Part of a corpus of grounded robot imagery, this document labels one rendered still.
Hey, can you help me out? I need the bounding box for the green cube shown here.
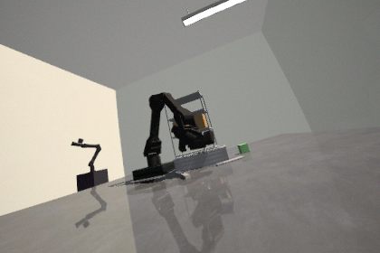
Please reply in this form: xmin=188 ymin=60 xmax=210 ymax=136
xmin=238 ymin=144 xmax=250 ymax=154

